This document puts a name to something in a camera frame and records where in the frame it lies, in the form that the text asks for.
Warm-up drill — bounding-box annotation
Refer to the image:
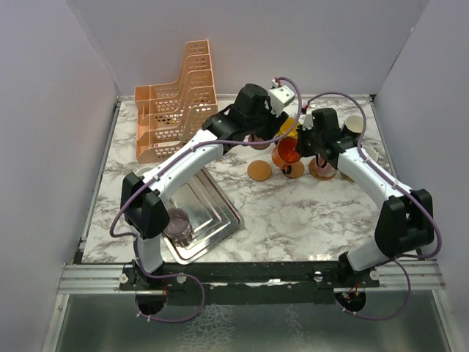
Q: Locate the woven rattan coaster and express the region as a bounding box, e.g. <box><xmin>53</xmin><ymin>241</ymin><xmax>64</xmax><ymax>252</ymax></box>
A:
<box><xmin>309</xmin><ymin>158</ymin><xmax>339</xmax><ymax>182</ymax></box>
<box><xmin>339</xmin><ymin>171</ymin><xmax>355</xmax><ymax>183</ymax></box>

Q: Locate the yellow black mug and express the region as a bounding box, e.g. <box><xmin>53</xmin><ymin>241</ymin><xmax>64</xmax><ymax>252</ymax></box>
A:
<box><xmin>277</xmin><ymin>117</ymin><xmax>300</xmax><ymax>139</ymax></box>

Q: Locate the orange metallic cup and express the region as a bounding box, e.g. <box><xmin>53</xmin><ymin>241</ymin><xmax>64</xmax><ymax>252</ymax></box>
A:
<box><xmin>271</xmin><ymin>136</ymin><xmax>300</xmax><ymax>175</ymax></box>

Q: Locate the light brown wooden coaster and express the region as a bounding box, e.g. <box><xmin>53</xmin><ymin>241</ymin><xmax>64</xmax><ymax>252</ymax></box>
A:
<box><xmin>282</xmin><ymin>161</ymin><xmax>305</xmax><ymax>179</ymax></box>

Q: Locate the white cream cup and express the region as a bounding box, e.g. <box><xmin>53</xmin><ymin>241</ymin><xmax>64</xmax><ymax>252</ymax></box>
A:
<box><xmin>362</xmin><ymin>145</ymin><xmax>379</xmax><ymax>162</ymax></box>

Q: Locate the light beech wooden coaster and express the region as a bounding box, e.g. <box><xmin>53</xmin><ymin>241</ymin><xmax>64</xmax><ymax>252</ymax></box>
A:
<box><xmin>247</xmin><ymin>160</ymin><xmax>272</xmax><ymax>182</ymax></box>

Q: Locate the dark walnut coaster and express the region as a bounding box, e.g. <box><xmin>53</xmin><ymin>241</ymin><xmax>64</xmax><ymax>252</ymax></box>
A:
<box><xmin>248</xmin><ymin>134</ymin><xmax>270</xmax><ymax>150</ymax></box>

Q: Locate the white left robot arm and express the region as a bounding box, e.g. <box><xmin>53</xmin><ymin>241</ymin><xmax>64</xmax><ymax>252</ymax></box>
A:
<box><xmin>121</xmin><ymin>84</ymin><xmax>295</xmax><ymax>290</ymax></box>

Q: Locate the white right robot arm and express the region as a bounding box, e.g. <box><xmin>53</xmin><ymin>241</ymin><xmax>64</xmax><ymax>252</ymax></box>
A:
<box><xmin>296</xmin><ymin>108</ymin><xmax>435</xmax><ymax>287</ymax></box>

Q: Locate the purple glass cup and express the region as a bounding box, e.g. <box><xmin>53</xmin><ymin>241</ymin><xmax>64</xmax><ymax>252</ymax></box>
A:
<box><xmin>163</xmin><ymin>208</ymin><xmax>193</xmax><ymax>246</ymax></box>

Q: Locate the peach plastic file organizer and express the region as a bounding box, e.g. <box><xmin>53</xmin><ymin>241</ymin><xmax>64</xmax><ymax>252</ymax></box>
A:
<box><xmin>134</xmin><ymin>40</ymin><xmax>218</xmax><ymax>164</ymax></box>

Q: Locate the silver metal tray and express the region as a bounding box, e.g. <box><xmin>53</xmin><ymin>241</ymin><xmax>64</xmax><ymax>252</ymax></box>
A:
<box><xmin>162</xmin><ymin>169</ymin><xmax>244</xmax><ymax>265</ymax></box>

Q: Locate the white pink mug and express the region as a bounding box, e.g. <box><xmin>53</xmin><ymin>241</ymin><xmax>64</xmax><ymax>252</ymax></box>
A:
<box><xmin>135</xmin><ymin>166</ymin><xmax>152</xmax><ymax>177</ymax></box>

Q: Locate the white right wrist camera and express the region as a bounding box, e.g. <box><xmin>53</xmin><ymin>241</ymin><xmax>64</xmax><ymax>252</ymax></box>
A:
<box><xmin>302</xmin><ymin>114</ymin><xmax>314</xmax><ymax>131</ymax></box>

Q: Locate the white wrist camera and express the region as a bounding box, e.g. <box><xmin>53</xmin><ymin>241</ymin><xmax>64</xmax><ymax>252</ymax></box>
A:
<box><xmin>302</xmin><ymin>114</ymin><xmax>314</xmax><ymax>131</ymax></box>
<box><xmin>267</xmin><ymin>86</ymin><xmax>295</xmax><ymax>116</ymax></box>

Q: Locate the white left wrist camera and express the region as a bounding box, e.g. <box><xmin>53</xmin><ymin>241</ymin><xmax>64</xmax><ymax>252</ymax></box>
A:
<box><xmin>267</xmin><ymin>86</ymin><xmax>295</xmax><ymax>116</ymax></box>

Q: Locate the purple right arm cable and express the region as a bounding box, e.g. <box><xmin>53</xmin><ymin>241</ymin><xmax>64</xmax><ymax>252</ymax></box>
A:
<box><xmin>302</xmin><ymin>91</ymin><xmax>443</xmax><ymax>322</ymax></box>

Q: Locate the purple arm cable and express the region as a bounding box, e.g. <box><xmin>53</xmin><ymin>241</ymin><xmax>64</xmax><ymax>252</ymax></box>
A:
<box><xmin>302</xmin><ymin>91</ymin><xmax>443</xmax><ymax>322</ymax></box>
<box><xmin>108</xmin><ymin>76</ymin><xmax>303</xmax><ymax>323</ymax></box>

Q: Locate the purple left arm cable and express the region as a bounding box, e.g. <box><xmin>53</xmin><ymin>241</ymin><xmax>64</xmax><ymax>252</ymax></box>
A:
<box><xmin>108</xmin><ymin>76</ymin><xmax>303</xmax><ymax>323</ymax></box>

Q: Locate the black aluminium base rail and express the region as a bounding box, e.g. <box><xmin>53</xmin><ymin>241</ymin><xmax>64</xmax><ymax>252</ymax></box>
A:
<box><xmin>59</xmin><ymin>260</ymin><xmax>445</xmax><ymax>306</ymax></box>

